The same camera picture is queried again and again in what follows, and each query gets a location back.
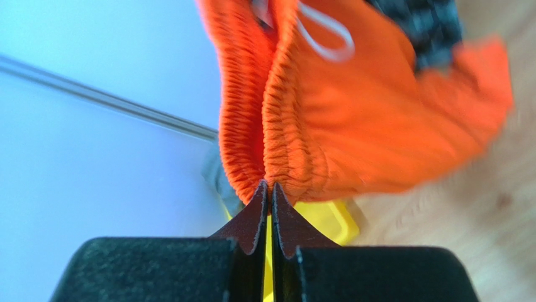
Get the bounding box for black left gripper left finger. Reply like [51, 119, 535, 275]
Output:
[52, 181, 268, 301]

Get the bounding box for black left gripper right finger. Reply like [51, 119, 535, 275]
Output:
[272, 184, 478, 302]

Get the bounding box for orange mesh shorts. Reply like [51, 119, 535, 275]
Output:
[198, 1, 513, 203]

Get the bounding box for dark shark print shorts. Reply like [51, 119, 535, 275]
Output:
[368, 0, 462, 71]

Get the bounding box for yellow plastic tray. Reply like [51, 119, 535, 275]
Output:
[210, 194, 360, 301]

